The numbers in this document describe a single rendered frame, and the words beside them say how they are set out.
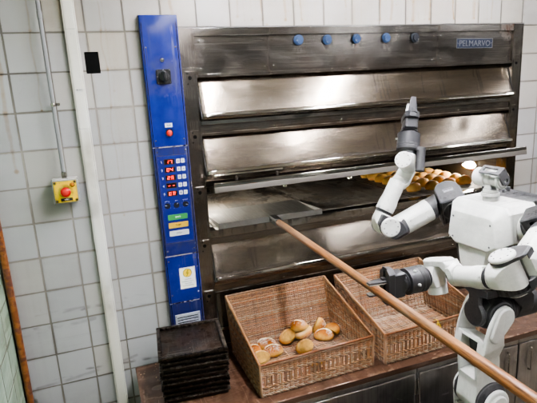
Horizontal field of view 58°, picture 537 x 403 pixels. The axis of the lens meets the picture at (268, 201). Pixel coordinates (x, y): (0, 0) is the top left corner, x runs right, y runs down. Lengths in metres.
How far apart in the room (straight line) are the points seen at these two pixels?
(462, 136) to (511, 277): 1.49
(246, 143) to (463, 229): 1.05
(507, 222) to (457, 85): 1.26
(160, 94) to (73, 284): 0.92
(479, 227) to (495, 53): 1.46
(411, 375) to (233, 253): 1.00
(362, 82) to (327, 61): 0.22
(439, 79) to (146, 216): 1.68
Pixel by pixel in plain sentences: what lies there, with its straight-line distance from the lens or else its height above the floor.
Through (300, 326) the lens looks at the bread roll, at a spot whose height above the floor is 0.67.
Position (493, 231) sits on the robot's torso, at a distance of 1.80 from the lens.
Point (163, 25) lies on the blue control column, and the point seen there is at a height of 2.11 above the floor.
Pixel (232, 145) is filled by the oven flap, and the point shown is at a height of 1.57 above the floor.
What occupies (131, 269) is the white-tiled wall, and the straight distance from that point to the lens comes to 2.32.
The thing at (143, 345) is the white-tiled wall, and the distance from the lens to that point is 2.48.
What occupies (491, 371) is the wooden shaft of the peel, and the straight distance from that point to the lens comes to 1.24.
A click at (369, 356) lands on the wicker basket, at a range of 2.32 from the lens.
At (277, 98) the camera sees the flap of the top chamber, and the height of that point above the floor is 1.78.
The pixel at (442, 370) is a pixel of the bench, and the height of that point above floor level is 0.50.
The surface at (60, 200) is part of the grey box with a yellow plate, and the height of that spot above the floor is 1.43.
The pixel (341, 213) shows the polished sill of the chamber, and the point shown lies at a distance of 2.57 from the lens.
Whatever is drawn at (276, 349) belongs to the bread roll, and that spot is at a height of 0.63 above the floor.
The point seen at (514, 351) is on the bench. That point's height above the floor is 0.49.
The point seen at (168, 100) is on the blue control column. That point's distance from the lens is 2.18.
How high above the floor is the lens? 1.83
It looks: 13 degrees down
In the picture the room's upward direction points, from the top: 3 degrees counter-clockwise
